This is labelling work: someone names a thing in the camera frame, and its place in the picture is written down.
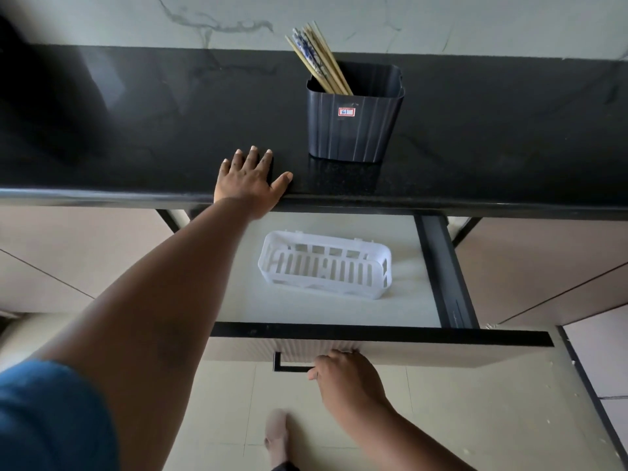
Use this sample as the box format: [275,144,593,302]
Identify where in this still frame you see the person's left hand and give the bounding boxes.
[214,146,293,219]

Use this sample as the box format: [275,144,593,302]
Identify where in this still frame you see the person's right hand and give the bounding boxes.
[307,349,399,430]

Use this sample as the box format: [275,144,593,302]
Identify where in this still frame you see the black drawer handle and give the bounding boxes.
[273,351,321,374]

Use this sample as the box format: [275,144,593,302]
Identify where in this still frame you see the beige drawer with black rim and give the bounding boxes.
[202,211,555,374]

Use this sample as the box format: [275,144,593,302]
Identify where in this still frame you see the person's right forearm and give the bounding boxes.
[339,409,477,471]

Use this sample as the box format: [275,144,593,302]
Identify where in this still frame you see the person's left forearm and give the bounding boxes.
[29,196,264,471]

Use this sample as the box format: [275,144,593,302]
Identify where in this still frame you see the person's foot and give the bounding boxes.
[263,409,301,471]

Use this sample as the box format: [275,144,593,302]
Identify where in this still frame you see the white slotted plastic basket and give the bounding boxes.
[257,230,393,301]

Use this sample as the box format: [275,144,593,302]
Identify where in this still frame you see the dark ribbed plastic holder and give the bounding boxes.
[306,62,406,165]

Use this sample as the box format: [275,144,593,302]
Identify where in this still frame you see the bundle of wooden chopsticks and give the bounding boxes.
[285,21,354,96]

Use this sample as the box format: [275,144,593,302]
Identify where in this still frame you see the blue shirt sleeve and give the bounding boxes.
[0,360,121,471]

